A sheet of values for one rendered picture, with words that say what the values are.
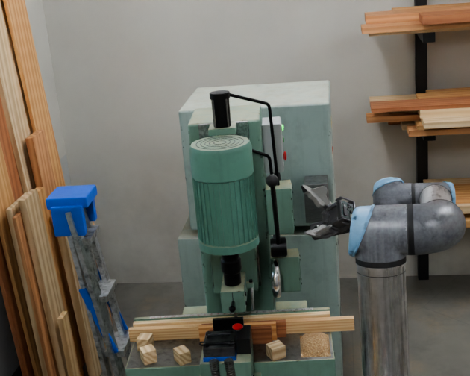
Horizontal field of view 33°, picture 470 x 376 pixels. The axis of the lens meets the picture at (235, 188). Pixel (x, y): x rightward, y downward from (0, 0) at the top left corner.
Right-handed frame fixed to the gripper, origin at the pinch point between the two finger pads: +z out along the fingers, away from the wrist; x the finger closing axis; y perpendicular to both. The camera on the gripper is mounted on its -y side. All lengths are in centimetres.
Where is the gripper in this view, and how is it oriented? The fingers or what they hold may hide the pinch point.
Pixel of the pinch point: (301, 209)
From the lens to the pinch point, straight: 219.8
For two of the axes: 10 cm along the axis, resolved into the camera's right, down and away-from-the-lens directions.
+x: 0.2, 8.5, -5.3
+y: 5.7, -4.5, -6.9
